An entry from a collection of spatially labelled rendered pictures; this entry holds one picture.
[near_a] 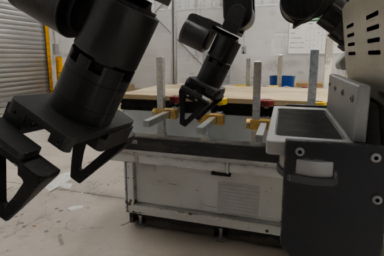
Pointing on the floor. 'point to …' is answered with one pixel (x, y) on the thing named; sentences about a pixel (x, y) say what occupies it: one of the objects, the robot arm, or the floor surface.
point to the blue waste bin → (283, 80)
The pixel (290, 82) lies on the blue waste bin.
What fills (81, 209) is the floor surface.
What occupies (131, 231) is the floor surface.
